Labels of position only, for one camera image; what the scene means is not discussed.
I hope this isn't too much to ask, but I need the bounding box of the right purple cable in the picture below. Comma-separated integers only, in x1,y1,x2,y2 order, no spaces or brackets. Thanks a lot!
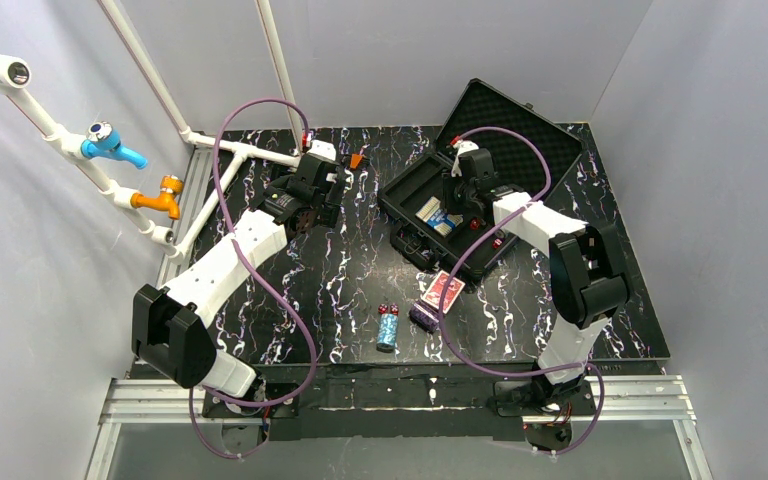
435,125,607,458

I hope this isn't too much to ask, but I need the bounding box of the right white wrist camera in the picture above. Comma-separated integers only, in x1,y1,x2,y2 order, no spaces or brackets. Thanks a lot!
451,139,478,177

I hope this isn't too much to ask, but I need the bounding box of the blue white card box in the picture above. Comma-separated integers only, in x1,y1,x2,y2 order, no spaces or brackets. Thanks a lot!
415,196,463,237

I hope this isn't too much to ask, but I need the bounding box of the light blue chip stack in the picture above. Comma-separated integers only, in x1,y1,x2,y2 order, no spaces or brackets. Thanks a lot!
376,313,399,353

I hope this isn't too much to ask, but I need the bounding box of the purple poker chip stack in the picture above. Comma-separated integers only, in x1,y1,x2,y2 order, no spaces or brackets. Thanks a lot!
408,301,439,334

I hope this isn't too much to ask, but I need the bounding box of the small orange clip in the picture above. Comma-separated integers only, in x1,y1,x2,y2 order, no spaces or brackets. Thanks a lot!
349,154,365,170

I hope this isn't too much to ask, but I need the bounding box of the orange tap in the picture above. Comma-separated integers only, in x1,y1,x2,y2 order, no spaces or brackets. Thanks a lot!
130,175,184,220

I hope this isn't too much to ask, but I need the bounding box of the black poker set case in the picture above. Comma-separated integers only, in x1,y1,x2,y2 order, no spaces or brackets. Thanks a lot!
378,79,586,281

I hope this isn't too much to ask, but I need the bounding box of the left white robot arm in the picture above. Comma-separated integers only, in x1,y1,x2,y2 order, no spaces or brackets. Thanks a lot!
131,153,348,406

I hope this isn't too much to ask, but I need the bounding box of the red backed card deck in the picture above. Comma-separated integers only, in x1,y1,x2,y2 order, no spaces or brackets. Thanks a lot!
420,271,466,314

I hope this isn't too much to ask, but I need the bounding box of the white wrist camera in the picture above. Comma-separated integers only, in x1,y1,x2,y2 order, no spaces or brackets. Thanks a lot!
451,139,478,177
307,139,337,163

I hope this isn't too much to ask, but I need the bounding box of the blue tap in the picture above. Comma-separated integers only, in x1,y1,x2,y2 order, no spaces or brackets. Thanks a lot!
80,121,148,170

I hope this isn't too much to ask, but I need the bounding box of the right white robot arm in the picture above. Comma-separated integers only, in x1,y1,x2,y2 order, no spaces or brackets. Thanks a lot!
444,139,631,408

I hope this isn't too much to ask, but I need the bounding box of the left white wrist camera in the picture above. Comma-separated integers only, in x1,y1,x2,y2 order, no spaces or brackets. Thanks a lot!
307,139,337,163

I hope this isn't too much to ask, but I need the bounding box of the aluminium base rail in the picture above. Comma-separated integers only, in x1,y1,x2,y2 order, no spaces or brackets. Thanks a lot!
86,375,712,479

